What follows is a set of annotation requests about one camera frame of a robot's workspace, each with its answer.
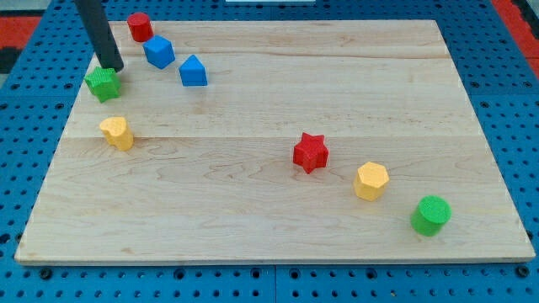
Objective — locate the blue triangle block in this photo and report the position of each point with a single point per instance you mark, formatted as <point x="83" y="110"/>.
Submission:
<point x="192" y="72"/>

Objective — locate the blue cube block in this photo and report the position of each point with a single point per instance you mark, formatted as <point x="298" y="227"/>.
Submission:
<point x="159" y="51"/>

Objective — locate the light wooden board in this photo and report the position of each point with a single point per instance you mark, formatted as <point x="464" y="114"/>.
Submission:
<point x="210" y="177"/>

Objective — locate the red star block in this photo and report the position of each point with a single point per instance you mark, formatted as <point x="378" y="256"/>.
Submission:
<point x="310" y="152"/>

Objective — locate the yellow hexagon block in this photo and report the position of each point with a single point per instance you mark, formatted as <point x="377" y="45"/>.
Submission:
<point x="371" y="180"/>

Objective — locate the yellow heart block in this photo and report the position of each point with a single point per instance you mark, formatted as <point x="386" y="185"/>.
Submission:
<point x="117" y="132"/>

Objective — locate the green cylinder block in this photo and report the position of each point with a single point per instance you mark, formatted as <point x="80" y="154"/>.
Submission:
<point x="430" y="215"/>

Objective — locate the green star block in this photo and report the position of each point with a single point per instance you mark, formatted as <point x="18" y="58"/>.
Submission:
<point x="103" y="83"/>

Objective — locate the red cylinder block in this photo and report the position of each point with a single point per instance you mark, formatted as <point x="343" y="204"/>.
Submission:
<point x="140" y="27"/>

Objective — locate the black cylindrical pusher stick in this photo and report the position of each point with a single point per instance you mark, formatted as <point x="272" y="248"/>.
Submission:
<point x="99" y="32"/>

